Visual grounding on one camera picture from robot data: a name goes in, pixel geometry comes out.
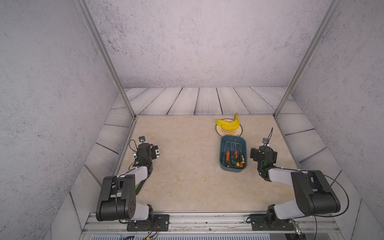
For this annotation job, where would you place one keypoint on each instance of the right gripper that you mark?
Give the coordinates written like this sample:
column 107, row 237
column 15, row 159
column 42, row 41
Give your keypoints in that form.
column 255, row 152

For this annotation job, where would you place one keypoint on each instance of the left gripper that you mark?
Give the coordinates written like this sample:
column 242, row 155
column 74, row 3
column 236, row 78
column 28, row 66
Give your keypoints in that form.
column 154, row 152

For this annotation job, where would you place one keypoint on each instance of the black yellow small screwdriver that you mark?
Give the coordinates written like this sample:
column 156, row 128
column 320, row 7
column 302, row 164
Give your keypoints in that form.
column 242, row 155

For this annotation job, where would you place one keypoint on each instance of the orange small screwdriver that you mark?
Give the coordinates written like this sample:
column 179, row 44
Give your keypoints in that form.
column 236, row 153

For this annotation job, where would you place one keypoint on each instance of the teal storage box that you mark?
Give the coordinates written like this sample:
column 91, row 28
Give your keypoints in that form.
column 234, row 140

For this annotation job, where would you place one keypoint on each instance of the large green black screwdriver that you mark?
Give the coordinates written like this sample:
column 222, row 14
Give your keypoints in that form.
column 223, row 160

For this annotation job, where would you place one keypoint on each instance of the black yellow dotted screwdriver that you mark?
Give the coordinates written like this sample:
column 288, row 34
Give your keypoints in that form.
column 238, row 161

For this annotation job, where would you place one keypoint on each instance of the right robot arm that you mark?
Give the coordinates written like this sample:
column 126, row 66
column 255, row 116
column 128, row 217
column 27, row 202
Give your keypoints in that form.
column 313, row 194

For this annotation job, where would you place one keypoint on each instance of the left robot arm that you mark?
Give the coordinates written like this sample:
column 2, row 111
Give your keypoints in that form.
column 117, row 200

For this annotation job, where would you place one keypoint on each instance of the yellow banana bunch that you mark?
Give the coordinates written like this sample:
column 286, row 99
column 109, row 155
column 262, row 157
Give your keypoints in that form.
column 229, row 126

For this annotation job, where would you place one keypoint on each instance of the round patterned plate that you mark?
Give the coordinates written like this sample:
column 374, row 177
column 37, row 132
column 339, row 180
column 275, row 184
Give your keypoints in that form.
column 223, row 132

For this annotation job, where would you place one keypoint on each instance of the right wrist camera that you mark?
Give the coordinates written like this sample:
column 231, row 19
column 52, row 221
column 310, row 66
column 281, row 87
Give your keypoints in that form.
column 266, row 142

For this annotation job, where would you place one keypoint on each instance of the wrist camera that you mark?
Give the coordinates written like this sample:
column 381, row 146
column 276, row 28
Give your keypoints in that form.
column 142, row 139
column 266, row 142

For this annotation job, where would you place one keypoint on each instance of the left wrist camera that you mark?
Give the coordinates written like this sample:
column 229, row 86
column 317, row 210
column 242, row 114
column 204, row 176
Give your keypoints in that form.
column 142, row 139

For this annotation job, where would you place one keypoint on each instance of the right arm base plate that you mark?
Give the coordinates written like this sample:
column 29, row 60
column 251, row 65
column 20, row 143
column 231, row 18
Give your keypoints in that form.
column 261, row 222

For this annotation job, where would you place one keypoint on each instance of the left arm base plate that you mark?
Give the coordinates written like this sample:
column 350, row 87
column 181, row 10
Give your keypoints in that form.
column 156, row 222

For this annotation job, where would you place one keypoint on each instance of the aluminium front rail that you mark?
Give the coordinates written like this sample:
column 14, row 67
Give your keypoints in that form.
column 213, row 226

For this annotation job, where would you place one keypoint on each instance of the left aluminium frame post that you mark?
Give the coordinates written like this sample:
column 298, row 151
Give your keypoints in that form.
column 87, row 16

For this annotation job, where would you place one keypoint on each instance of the aluminium frame post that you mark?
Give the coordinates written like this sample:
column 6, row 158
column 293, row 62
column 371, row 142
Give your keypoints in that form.
column 320, row 32
column 87, row 16

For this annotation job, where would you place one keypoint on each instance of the right aluminium frame post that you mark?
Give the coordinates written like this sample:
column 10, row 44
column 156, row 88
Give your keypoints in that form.
column 320, row 32

